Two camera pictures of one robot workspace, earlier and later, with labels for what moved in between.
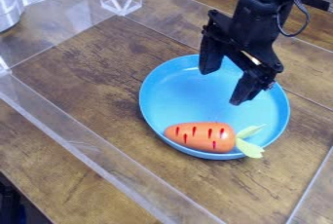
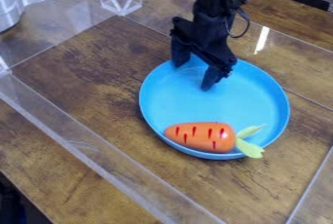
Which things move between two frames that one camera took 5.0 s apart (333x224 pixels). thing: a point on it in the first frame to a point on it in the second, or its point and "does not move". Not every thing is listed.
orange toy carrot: [213, 137] does not move
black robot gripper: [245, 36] to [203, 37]
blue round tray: [179, 94] does not move
